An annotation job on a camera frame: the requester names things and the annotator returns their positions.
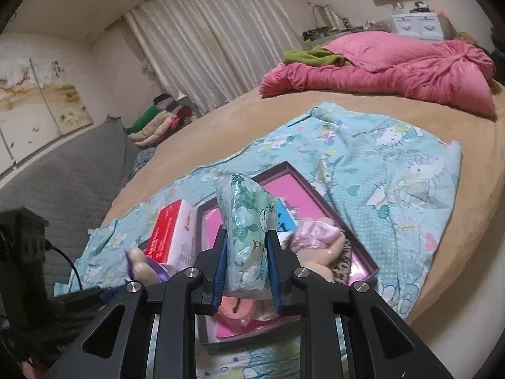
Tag red white box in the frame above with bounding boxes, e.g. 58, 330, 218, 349
144, 199, 206, 270

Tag leopard print scrunchie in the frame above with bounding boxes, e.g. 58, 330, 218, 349
329, 239, 354, 286

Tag grey quilted sofa cover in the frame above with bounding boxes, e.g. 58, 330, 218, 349
0, 116, 141, 298

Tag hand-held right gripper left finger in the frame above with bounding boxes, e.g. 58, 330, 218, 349
45, 227, 229, 379

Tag black cable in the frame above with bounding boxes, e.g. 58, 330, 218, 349
45, 241, 85, 293

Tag painted wall panels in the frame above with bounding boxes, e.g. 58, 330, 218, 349
0, 57, 95, 179

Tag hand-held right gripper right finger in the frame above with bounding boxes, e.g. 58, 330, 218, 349
264, 229, 438, 379

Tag dark tray pink inside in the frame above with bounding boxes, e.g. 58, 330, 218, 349
195, 161, 380, 349

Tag stack of folded clothes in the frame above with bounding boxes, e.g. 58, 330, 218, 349
125, 94, 199, 147

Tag dark patterned cloth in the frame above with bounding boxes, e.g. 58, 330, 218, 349
132, 149, 159, 176

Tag cream plush toy pink bow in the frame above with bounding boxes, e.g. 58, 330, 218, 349
291, 217, 353, 282

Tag orange pink hair clip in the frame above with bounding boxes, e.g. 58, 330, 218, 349
218, 295, 258, 326

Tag white curtain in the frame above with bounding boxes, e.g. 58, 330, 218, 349
123, 0, 313, 117

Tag tan bed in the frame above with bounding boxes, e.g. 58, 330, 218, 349
100, 89, 505, 379

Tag person's left hand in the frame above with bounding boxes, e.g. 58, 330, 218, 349
21, 357, 49, 379

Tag pink quilt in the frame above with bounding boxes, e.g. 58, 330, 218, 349
259, 31, 498, 118

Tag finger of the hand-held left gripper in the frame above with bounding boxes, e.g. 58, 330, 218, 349
92, 282, 129, 304

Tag blue book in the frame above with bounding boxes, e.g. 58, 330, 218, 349
275, 198, 302, 234

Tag green cloth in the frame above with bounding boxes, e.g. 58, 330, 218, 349
283, 45, 348, 68

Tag purple hair accessory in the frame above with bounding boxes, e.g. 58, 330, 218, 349
125, 244, 171, 286

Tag green white tissue pack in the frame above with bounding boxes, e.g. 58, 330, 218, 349
215, 173, 279, 299

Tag white drawer cabinet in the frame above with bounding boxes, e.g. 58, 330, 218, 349
391, 13, 447, 42

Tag teal cartoon printed blanket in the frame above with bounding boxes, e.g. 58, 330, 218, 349
69, 103, 463, 379

